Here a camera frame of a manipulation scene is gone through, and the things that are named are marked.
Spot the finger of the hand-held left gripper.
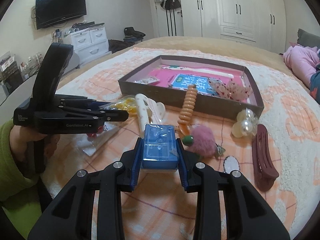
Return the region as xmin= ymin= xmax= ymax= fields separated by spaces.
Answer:
xmin=60 ymin=106 xmax=129 ymax=123
xmin=55 ymin=94 xmax=102 ymax=111

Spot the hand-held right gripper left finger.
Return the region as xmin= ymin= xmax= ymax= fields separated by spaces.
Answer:
xmin=27 ymin=137 xmax=145 ymax=240

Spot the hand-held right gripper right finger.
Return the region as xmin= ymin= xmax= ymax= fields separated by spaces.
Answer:
xmin=176 ymin=138 xmax=293 ymax=240

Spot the yellow hair accessory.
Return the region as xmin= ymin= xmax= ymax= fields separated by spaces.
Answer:
xmin=110 ymin=94 xmax=139 ymax=117

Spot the white hair claw clip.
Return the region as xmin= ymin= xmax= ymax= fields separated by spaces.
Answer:
xmin=135 ymin=93 xmax=167 ymax=140

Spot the pink fluffy hair clip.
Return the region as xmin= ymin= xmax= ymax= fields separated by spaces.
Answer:
xmin=181 ymin=126 xmax=226 ymax=159

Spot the blue plastic box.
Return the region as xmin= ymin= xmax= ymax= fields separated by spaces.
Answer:
xmin=141 ymin=124 xmax=180 ymax=170

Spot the brown cardboard box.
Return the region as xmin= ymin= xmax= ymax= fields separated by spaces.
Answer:
xmin=117 ymin=54 xmax=265 ymax=122

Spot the orange spiral hair tie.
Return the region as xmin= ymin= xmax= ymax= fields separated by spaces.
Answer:
xmin=175 ymin=85 xmax=198 ymax=137

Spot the pearl hair clip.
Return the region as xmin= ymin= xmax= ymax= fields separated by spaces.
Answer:
xmin=231 ymin=107 xmax=258 ymax=139

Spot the maroon hair clip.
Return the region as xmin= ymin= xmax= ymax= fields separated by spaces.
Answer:
xmin=251 ymin=124 xmax=280 ymax=190

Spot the red speckled sheer scrunchie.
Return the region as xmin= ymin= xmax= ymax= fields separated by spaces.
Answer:
xmin=209 ymin=77 xmax=252 ymax=103

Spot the person's left forearm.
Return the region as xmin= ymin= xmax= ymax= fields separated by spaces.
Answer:
xmin=0 ymin=119 xmax=54 ymax=240

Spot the person's left hand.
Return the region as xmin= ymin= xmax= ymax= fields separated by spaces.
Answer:
xmin=9 ymin=124 xmax=61 ymax=161

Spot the desk clutter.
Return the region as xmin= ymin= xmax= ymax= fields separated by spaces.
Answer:
xmin=0 ymin=51 xmax=42 ymax=94

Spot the small clear packet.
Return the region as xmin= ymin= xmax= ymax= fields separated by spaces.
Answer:
xmin=134 ymin=77 xmax=160 ymax=87

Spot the white drawer cabinet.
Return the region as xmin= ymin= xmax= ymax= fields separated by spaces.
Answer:
xmin=67 ymin=25 xmax=110 ymax=68

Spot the clutter on drawer cabinet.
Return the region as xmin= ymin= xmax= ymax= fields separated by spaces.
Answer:
xmin=64 ymin=22 xmax=104 ymax=33

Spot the brown cloth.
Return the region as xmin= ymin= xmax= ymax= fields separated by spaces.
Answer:
xmin=107 ymin=39 xmax=133 ymax=54

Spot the dark clothes pile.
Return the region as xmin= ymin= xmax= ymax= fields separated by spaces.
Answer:
xmin=123 ymin=27 xmax=146 ymax=43

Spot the white door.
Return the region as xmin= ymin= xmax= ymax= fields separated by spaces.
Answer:
xmin=152 ymin=0 xmax=184 ymax=38

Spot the tan bedsheet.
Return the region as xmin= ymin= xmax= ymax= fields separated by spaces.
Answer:
xmin=57 ymin=36 xmax=313 ymax=95

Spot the orange checked printed blanket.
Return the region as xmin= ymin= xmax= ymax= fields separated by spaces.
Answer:
xmin=40 ymin=46 xmax=320 ymax=240

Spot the pink quilt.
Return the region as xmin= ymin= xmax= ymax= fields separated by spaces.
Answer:
xmin=283 ymin=44 xmax=320 ymax=88

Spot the white wardrobe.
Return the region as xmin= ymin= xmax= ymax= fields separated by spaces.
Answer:
xmin=182 ymin=0 xmax=287 ymax=53

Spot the grey headboard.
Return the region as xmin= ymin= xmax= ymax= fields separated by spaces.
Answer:
xmin=297 ymin=28 xmax=320 ymax=47

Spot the black wall television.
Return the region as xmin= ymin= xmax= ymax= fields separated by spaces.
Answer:
xmin=35 ymin=0 xmax=87 ymax=30

